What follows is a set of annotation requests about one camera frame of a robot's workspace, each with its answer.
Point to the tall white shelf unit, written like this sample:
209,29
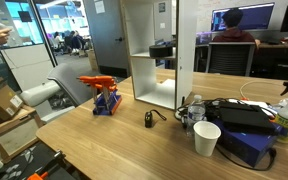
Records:
185,50

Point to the dark blue box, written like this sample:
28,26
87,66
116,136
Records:
247,146

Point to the person in maroon shirt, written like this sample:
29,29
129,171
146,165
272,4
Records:
234,31

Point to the black bowl on shelf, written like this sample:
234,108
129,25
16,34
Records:
161,51

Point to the cardboard box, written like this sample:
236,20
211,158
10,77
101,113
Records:
0,103

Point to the black and orange tool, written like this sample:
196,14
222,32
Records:
47,166

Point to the flat black electronic device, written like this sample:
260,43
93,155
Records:
247,116

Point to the white and grey chair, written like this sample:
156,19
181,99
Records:
67,83

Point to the black mesh office chair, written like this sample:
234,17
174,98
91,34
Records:
230,58

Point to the clear plastic water bottle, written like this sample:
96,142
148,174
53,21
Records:
196,115

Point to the grey door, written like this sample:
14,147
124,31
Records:
107,33

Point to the monitor with code screen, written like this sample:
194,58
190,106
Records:
250,16

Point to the orange and blue tool rack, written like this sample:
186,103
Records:
105,100

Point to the white partition panel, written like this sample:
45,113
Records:
27,65

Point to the low wooden side table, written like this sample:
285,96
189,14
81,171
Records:
7,126

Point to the white paper cup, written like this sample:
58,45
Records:
206,138

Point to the small black key fob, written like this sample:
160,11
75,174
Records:
148,120

